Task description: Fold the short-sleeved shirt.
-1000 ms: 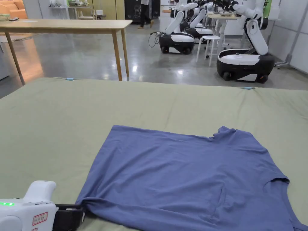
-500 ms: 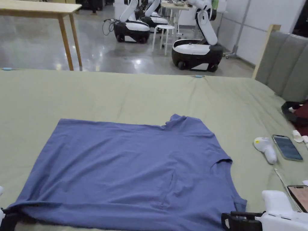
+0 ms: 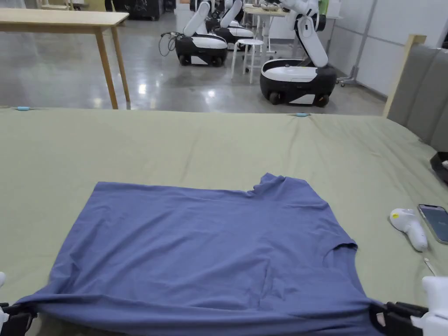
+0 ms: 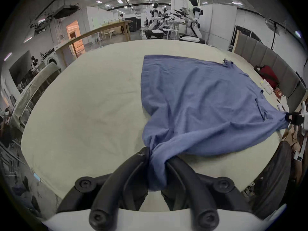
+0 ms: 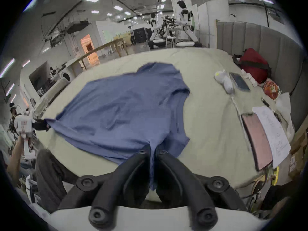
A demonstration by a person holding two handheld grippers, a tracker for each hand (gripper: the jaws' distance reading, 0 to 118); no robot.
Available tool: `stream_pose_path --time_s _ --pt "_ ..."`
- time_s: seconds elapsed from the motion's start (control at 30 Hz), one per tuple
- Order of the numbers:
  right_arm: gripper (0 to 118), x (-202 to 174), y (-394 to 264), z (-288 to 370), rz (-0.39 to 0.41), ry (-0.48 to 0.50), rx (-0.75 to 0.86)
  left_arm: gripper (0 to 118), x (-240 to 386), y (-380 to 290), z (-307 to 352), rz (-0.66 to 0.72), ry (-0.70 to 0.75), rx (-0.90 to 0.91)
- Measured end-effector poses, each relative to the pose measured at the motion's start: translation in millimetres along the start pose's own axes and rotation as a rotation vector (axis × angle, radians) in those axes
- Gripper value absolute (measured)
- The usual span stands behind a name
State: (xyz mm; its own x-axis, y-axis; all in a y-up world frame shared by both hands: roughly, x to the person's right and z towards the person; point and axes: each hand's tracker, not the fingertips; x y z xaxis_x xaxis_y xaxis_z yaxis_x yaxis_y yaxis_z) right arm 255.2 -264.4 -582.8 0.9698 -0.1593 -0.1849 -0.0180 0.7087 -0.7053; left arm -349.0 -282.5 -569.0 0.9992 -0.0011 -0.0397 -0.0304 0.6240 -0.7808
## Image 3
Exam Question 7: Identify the large white black wheeled robot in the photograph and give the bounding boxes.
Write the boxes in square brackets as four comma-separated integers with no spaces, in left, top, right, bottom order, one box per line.
[259,0,339,107]

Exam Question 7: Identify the bed with pale green sheet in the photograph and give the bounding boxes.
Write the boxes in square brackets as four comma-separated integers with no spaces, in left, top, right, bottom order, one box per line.
[0,106,448,336]

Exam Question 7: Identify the white hand controller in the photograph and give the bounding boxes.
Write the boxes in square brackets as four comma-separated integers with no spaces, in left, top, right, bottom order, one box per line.
[388,208,429,252]

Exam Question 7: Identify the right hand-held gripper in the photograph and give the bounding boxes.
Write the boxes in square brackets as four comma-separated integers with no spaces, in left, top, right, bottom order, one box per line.
[369,275,448,336]

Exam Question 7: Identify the blue shirt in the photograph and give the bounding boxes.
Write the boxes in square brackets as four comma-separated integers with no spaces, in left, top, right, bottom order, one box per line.
[15,172,385,336]

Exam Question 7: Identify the pale table with clutter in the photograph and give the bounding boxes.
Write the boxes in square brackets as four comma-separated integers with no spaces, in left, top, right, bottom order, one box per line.
[243,3,292,54]

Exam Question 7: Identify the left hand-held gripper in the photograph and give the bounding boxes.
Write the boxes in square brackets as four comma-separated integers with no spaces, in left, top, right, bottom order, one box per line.
[0,272,38,336]

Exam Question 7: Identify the grey padded headboard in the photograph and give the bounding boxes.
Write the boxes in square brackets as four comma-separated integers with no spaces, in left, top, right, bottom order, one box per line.
[383,34,448,152]

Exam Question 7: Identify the black object on bed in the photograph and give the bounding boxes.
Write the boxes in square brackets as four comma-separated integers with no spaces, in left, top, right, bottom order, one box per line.
[429,150,448,187]

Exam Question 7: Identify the black floor cable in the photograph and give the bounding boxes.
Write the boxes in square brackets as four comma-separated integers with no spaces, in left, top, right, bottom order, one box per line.
[159,31,180,57]

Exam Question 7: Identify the smartphone with dark screen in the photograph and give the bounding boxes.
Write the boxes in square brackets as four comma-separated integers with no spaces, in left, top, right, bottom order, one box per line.
[417,203,448,245]

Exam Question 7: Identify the wooden table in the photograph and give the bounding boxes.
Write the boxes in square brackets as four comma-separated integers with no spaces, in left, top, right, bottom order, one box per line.
[0,8,131,110]

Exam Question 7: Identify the white round stool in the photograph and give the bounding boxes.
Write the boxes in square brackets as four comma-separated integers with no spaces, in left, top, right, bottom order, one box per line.
[230,38,265,84]

